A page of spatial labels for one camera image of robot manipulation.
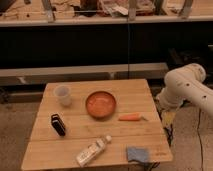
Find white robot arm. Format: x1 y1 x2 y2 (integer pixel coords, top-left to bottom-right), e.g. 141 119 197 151
156 63 213 127

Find black standing eraser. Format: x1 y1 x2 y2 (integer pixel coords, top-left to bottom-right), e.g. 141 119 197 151
51 114 66 136

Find orange carrot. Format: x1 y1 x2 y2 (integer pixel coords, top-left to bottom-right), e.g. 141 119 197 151
118 113 147 121

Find blue folded cloth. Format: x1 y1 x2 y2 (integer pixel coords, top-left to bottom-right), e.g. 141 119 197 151
126 147 149 163

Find orange wooden bowl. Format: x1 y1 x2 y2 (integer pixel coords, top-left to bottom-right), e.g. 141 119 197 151
85 91 116 119

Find clear plastic bottle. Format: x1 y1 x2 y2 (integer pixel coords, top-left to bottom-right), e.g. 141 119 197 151
76 135 112 167

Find translucent plastic cup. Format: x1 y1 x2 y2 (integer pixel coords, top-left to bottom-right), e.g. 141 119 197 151
53 85 71 106

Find black floor cable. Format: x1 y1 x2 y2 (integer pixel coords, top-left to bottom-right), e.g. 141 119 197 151
196 109 205 171

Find long metal shelf rail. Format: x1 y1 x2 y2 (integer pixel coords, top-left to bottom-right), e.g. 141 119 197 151
0 63 168 86

